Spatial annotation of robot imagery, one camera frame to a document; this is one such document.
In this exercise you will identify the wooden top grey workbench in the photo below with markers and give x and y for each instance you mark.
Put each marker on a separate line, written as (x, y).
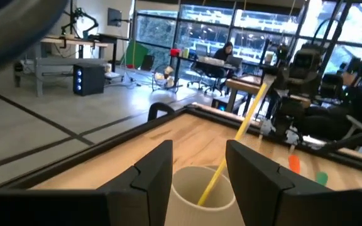
(68, 42)

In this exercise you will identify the green panel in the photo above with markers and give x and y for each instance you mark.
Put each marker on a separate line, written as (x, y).
(137, 53)

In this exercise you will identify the black workstation desk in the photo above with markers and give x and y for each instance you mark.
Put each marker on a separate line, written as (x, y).
(113, 39)

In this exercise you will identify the computer tower with lit fans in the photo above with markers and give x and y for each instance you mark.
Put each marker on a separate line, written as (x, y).
(88, 80)

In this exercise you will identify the seated person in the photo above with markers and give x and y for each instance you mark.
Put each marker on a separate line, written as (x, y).
(335, 119)

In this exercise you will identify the wooden top table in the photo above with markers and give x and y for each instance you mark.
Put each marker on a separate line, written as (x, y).
(244, 86)

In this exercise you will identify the white flat box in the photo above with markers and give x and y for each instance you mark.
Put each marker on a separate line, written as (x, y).
(210, 61)

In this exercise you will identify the white background cup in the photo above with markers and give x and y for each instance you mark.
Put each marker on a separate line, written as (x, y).
(269, 58)

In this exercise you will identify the black curved chair back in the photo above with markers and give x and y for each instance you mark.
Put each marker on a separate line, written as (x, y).
(156, 108)

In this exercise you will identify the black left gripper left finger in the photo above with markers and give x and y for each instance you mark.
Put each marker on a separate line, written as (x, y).
(143, 201)

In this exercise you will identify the white ribbed cup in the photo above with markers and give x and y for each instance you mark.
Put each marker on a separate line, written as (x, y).
(187, 213)

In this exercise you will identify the wall-side computer monitor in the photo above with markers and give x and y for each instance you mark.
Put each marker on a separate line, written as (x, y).
(114, 17)

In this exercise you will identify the black office chair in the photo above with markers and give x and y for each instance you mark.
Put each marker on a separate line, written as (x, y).
(215, 78)

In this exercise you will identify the black table edge frame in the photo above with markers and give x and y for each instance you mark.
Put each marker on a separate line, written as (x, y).
(90, 149)

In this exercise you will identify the red box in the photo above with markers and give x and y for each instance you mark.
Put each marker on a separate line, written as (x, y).
(175, 52)

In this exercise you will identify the black floor box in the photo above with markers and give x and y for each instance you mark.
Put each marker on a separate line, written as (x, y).
(148, 62)

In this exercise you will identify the large glass window wall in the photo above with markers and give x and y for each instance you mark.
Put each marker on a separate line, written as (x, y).
(206, 34)

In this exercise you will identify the floor fan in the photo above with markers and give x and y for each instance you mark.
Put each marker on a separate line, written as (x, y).
(165, 78)

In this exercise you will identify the black diagonal frame brace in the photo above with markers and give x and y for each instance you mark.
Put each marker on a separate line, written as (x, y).
(354, 139)

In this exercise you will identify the pale green cylinder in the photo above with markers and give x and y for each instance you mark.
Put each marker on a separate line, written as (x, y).
(186, 52)

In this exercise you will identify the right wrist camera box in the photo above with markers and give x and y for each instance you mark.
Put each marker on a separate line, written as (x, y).
(305, 58)

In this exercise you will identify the dark laptop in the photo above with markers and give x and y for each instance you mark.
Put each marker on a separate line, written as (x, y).
(234, 61)

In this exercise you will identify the black and teal robot arm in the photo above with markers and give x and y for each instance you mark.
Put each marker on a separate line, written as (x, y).
(83, 19)

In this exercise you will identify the black computer tower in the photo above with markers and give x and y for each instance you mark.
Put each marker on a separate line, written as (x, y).
(222, 103)

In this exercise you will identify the black office desk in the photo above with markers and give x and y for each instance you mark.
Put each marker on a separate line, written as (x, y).
(176, 75)

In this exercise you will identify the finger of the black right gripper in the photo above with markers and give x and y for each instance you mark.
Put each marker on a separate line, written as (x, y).
(331, 86)
(282, 78)

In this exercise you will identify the grey office chair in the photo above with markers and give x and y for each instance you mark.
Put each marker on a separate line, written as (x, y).
(201, 50)

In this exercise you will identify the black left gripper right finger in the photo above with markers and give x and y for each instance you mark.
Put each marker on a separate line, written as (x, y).
(262, 201)

